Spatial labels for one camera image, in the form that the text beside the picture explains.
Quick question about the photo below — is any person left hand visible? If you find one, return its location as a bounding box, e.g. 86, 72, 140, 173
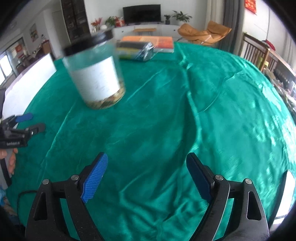
0, 148, 19, 175

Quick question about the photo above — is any white cardboard box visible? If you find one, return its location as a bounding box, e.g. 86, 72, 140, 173
3, 54, 56, 118

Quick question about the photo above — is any clear jar with black lid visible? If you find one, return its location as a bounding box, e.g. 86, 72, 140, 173
63, 29, 125, 109

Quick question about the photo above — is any red flower vase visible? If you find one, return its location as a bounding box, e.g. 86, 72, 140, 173
91, 18, 102, 33

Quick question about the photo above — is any dark display cabinet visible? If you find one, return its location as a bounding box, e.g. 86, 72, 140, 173
60, 0, 90, 43

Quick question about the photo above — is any white tv cabinet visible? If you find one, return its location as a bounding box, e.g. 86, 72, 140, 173
113, 24, 182, 42

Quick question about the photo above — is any yellow green labelled packet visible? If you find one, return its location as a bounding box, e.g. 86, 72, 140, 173
116, 41, 155, 62

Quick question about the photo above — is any green tablecloth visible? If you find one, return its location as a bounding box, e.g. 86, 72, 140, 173
6, 43, 295, 240

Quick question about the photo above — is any small wooden bench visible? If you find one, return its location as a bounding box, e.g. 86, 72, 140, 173
133, 28, 157, 36

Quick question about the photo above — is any orange book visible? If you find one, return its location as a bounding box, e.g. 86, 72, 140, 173
121, 36, 174, 53

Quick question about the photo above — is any black television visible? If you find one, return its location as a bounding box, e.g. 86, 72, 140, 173
122, 4, 162, 25

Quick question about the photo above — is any dark wooden chair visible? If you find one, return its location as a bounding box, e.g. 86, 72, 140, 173
239, 33, 295, 77

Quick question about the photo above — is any green potted plant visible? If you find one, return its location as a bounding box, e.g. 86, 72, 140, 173
173, 11, 192, 26

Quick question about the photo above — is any orange lounge chair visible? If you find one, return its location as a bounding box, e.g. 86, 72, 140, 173
178, 21, 232, 46

